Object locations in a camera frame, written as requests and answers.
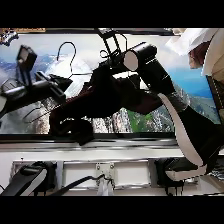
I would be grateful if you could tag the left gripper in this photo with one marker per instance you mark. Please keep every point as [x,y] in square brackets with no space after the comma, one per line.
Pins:
[50,85]

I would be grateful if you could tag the black clothes hanger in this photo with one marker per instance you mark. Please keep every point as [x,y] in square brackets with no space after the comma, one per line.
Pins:
[73,53]

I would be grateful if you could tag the black shirt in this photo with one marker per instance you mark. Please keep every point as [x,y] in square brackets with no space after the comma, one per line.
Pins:
[106,96]

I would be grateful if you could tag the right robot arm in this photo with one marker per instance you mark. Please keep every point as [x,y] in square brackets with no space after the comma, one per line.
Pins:
[156,75]

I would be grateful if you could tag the red-brown garment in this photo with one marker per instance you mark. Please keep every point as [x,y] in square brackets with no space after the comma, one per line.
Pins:
[199,55]

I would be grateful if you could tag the cream garment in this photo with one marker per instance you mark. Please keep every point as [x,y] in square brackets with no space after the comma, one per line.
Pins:
[215,56]

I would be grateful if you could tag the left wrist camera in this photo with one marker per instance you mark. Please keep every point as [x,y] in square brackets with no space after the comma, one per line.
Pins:
[26,56]

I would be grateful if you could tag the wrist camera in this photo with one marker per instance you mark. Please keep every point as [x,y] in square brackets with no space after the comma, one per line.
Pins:
[26,56]
[107,32]

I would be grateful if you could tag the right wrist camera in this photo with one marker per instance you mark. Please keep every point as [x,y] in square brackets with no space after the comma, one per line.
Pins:
[107,32]

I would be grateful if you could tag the silver frame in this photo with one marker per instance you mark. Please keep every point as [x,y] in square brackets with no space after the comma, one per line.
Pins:
[133,150]

